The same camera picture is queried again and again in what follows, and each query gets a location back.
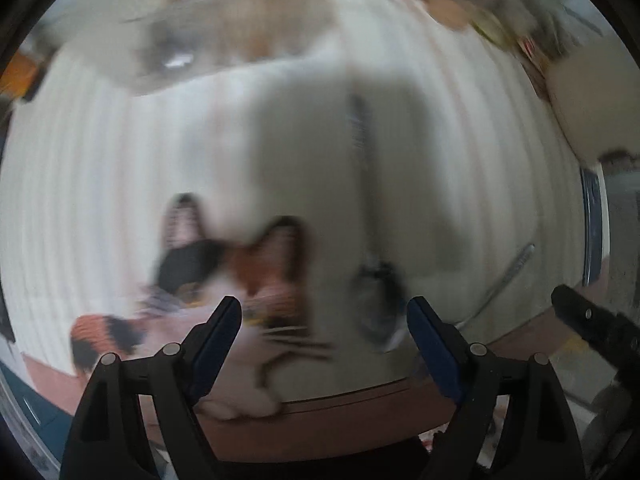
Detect oval steel spoon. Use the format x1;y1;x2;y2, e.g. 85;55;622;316
348;93;406;353

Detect blue smartphone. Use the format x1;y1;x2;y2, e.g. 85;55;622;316
579;164;608;286

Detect steel spoon lying sideways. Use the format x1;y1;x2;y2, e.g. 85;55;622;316
454;243;536;330

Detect striped cat placemat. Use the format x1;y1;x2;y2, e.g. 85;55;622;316
1;0;585;411

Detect white rounded appliance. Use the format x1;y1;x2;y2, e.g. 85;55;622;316
546;36;639;165

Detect red white packet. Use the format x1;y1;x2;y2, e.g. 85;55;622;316
516;36;551;74

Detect yellow lidded glass jar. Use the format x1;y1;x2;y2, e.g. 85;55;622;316
471;9;518;51

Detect orange box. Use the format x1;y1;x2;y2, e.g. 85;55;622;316
1;52;46;101

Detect clear plastic utensil rack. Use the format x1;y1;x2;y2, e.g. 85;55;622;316
41;0;333;94

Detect clear jar beige contents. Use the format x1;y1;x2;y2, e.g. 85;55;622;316
425;0;476;30

